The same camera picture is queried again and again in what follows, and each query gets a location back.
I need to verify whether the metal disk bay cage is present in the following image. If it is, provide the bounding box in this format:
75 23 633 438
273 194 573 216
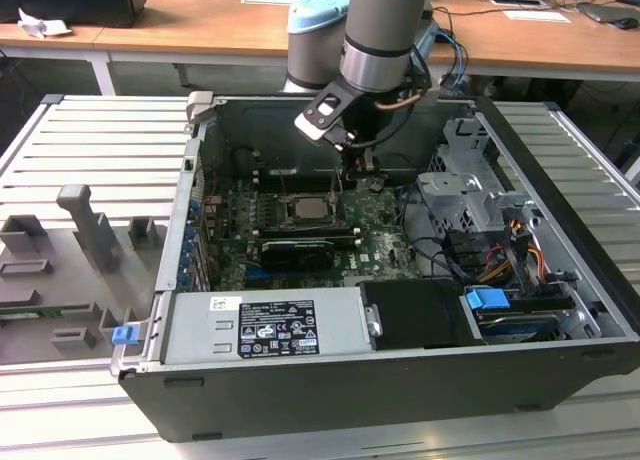
414 117 541 241

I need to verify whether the black computer tower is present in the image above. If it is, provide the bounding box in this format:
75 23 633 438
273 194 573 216
0 0 147 30

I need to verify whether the hard disk in blue carrier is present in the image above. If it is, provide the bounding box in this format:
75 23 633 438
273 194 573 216
463 287 576 345

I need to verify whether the grey power supply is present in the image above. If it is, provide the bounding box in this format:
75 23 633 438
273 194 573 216
162 287 376 366

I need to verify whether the blue cable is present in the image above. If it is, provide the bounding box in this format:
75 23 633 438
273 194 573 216
438 29 471 97

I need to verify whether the metal socket cover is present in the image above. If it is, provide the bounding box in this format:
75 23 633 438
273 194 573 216
283 193 346 227

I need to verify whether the green motherboard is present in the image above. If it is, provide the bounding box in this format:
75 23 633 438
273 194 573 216
199 174 426 289

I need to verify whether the coloured wire bundle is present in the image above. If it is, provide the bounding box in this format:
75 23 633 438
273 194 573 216
477 218 551 287

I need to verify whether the crumpled white paper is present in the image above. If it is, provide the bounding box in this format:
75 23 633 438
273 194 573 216
17 7 74 40

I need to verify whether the black open PC case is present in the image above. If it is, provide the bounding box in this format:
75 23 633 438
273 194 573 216
108 90 640 444

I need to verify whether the CPU socket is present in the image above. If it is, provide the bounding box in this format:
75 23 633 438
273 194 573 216
282 192 349 229

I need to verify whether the grey laptop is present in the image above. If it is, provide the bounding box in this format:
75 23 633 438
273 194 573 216
579 2 640 26

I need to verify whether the black graphics card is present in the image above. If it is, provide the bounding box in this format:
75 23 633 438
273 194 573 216
259 237 336 274

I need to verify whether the black RAM stick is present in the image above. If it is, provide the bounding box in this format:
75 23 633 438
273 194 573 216
257 168 349 194
262 222 364 241

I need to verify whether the grey case latch handle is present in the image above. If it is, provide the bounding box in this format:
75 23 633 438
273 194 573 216
185 90 216 126

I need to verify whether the grey parts rack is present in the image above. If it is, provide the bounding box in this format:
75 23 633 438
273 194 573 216
0 183 169 366

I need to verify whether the black camera cable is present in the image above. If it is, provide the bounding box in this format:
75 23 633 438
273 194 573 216
347 54 434 149

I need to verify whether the wooden desk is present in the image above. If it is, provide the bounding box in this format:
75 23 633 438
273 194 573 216
0 0 640 84

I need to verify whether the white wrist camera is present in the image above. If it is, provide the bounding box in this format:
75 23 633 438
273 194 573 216
293 78 360 146

